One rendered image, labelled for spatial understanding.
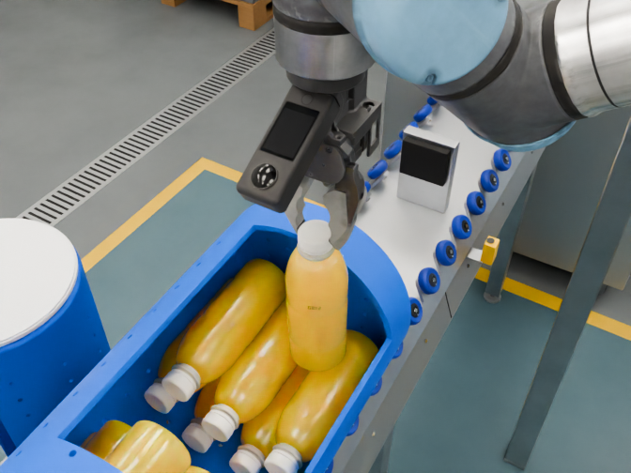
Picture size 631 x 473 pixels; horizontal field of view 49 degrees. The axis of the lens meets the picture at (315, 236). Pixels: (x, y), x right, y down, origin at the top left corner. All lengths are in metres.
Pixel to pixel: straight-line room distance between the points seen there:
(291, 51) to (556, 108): 0.22
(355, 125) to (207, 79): 2.91
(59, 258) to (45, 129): 2.25
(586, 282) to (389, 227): 0.45
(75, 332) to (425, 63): 0.82
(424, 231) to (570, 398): 1.11
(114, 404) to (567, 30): 0.67
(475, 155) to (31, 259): 0.89
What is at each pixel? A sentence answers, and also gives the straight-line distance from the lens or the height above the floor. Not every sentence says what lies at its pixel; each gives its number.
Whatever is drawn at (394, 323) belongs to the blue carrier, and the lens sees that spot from 0.89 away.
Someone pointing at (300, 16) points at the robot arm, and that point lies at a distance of 0.58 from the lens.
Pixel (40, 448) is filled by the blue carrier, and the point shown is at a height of 1.22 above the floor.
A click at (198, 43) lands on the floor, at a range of 3.88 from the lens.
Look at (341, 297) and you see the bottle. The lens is 0.78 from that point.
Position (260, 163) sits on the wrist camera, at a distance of 0.62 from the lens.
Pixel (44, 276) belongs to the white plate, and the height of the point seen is 1.04.
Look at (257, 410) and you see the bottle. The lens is 0.89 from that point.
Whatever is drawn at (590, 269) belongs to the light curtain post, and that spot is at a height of 0.79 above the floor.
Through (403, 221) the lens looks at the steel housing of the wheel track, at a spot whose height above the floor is 0.93.
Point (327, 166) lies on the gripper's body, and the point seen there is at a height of 1.41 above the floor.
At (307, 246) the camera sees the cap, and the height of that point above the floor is 1.30.
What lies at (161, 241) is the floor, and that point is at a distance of 2.67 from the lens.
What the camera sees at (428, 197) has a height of 0.95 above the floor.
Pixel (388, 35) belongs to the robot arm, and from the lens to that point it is 0.44.
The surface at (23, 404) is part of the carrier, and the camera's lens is 1.18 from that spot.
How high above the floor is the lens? 1.82
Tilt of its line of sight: 44 degrees down
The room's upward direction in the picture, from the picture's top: straight up
